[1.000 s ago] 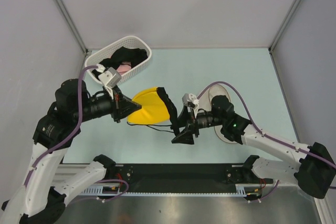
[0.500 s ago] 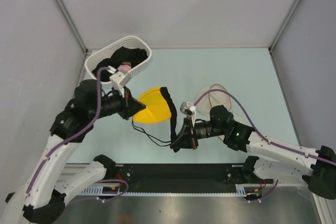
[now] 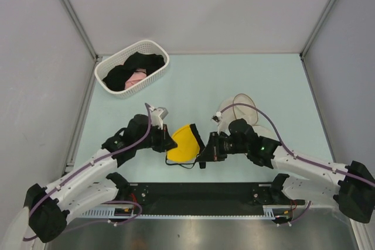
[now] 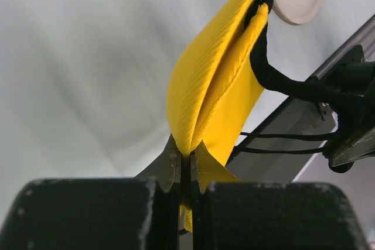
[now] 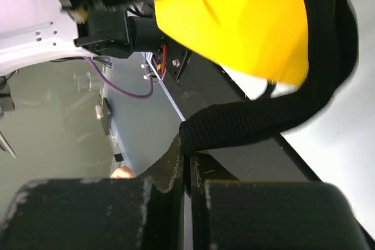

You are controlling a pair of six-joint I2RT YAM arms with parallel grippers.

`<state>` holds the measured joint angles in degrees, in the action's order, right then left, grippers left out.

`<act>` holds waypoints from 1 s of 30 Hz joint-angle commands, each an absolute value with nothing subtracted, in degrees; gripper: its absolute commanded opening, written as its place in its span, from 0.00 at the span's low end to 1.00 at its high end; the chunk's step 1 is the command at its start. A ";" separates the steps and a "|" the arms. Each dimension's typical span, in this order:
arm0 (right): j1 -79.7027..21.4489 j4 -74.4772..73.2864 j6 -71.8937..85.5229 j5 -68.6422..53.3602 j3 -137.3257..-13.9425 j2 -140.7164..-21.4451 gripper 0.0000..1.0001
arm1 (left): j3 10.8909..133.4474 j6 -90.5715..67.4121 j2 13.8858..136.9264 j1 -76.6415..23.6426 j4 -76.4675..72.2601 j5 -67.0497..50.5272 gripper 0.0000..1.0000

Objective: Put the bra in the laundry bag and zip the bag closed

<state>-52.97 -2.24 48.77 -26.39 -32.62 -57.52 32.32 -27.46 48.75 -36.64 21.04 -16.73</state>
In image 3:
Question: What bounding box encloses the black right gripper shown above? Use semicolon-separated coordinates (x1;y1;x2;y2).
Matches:
197;131;249;162

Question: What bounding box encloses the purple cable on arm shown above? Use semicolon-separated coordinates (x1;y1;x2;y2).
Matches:
23;102;153;242
219;102;375;227

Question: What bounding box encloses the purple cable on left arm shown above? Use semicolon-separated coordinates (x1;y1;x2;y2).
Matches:
23;102;153;242

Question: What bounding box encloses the white slotted cable duct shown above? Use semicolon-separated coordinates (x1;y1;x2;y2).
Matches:
78;206;292;221

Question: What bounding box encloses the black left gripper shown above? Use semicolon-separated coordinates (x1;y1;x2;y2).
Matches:
135;123;177;153

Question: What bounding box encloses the white perforated plastic basket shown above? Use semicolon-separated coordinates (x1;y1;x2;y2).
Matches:
94;39;170;99

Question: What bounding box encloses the black garment in basket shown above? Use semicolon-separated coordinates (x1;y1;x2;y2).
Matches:
103;52;165;92

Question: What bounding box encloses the yellow bra with black straps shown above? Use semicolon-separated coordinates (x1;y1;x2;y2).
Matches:
165;124;205;169

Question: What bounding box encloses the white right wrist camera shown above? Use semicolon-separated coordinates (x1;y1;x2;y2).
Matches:
212;111;231;133

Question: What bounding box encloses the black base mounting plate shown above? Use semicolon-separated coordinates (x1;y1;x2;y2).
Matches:
117;181;282;216

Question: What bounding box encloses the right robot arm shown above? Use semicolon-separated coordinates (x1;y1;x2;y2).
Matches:
197;119;374;224

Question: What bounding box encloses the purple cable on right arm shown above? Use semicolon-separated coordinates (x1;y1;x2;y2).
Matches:
219;102;375;227

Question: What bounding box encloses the pink garment in basket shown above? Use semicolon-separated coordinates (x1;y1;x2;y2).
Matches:
125;69;147;90

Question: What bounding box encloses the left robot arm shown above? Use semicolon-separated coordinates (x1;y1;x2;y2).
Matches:
24;107;177;243

